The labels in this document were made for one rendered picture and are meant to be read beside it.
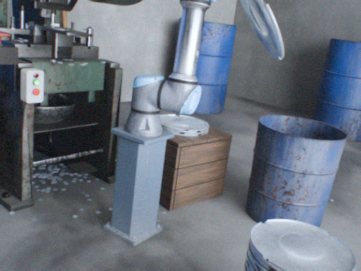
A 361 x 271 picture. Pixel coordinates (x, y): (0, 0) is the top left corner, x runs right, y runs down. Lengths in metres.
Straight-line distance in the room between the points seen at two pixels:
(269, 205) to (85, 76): 1.08
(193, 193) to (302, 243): 0.94
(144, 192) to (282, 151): 0.65
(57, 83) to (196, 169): 0.77
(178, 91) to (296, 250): 0.70
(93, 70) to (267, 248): 1.27
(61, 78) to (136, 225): 0.76
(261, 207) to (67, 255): 0.91
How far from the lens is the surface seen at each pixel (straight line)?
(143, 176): 1.60
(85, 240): 1.73
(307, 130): 2.22
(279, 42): 1.14
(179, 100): 1.50
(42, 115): 2.07
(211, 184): 2.13
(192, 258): 1.68
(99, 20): 3.79
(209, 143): 2.01
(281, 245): 1.19
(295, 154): 1.84
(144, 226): 1.72
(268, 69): 5.03
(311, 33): 4.80
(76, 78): 2.00
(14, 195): 2.02
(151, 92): 1.53
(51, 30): 1.97
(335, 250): 1.26
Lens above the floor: 0.92
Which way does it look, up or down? 16 degrees down
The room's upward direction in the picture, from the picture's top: 8 degrees clockwise
